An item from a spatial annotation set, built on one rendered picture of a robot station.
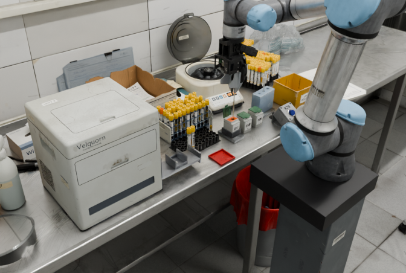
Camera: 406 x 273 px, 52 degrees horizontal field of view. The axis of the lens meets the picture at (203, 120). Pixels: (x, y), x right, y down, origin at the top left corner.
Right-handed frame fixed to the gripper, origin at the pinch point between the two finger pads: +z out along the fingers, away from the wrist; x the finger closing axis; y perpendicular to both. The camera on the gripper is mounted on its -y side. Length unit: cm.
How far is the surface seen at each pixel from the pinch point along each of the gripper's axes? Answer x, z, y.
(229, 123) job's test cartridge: 0.5, 13.6, 2.1
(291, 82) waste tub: -6.2, 15.0, -44.8
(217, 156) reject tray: 5.5, 20.3, 13.1
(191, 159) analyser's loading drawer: 4.3, 16.5, 24.6
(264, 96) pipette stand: -1.9, 11.8, -20.7
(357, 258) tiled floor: 37, 108, -64
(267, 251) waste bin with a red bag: 9, 95, -22
